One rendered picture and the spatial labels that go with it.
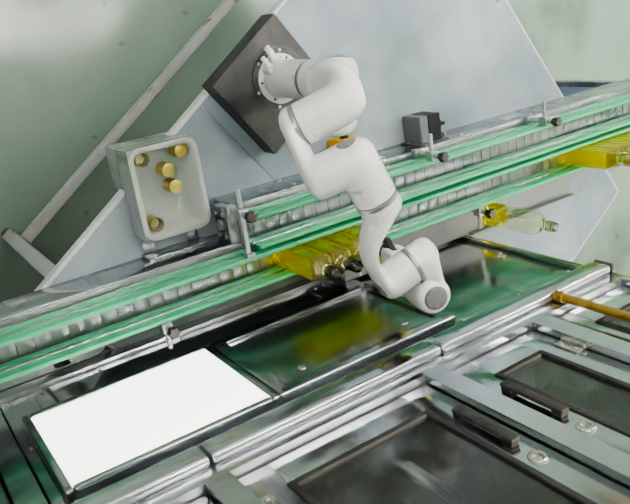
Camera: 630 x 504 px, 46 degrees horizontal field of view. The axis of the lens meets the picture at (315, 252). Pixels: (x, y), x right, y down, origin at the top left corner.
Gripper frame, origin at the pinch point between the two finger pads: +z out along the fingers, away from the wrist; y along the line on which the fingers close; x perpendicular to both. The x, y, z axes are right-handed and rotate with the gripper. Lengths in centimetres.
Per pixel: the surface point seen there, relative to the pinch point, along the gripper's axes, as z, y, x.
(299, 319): 7.1, -13.1, 20.0
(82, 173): 82, 19, 63
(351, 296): 12.3, -12.7, 4.3
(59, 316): 5, 2, 73
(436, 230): 37, -9, -33
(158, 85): 89, 41, 35
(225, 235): 20.8, 7.7, 32.3
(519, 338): -24.1, -16.6, -21.4
